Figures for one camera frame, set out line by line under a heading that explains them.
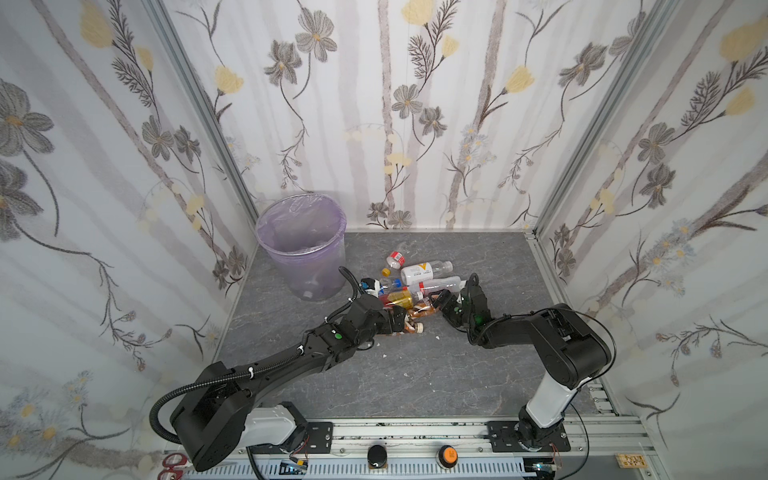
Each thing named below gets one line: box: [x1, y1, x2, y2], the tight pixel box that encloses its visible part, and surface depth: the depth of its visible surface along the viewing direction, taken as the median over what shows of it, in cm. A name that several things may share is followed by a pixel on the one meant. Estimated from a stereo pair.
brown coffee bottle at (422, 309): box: [409, 302, 436, 318], surface depth 96 cm
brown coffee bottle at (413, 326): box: [404, 317, 424, 334], surface depth 92 cm
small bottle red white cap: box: [386, 251, 406, 269], surface depth 109 cm
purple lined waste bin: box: [256, 193, 348, 302], surface depth 95 cm
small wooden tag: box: [615, 453, 647, 469], surface depth 72 cm
